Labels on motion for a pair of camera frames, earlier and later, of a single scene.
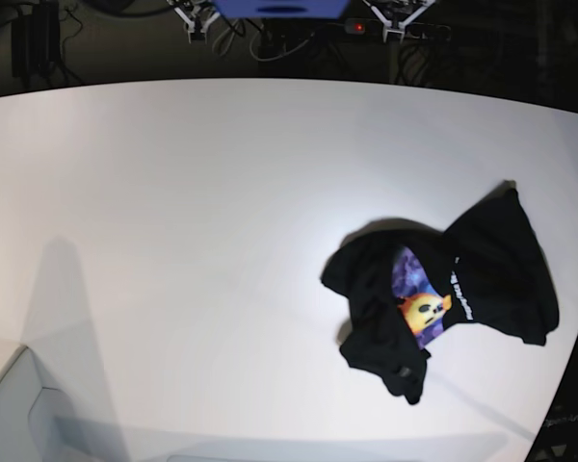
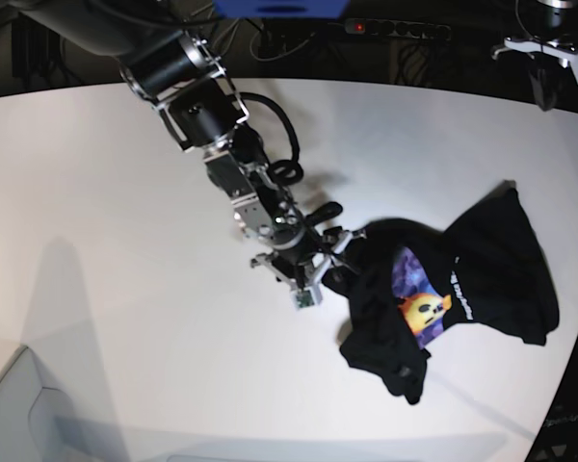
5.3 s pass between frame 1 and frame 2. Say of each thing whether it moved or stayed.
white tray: stayed
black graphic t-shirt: stayed
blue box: stayed
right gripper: moved
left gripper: moved
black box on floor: stayed
